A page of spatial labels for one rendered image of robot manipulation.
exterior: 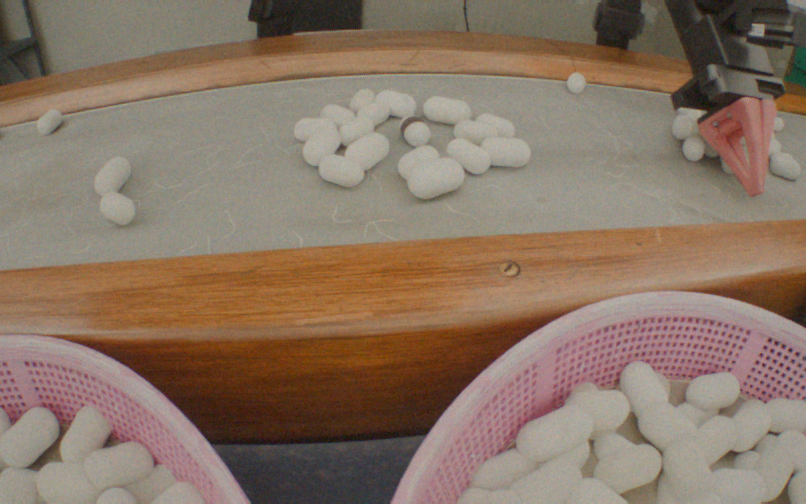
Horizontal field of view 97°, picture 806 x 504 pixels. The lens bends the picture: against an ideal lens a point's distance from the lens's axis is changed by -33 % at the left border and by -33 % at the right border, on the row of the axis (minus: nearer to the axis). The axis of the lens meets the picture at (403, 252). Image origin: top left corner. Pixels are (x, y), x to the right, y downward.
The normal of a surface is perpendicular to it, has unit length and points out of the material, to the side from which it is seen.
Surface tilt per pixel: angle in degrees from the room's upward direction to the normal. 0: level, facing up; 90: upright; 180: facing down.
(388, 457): 0
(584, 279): 0
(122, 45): 90
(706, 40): 91
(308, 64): 45
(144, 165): 0
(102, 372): 75
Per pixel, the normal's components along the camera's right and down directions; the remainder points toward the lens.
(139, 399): -0.38, 0.34
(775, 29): -0.99, 0.07
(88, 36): 0.09, 0.63
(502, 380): 0.69, 0.25
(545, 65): 0.13, -0.10
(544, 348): 0.52, 0.33
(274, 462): 0.04, -0.77
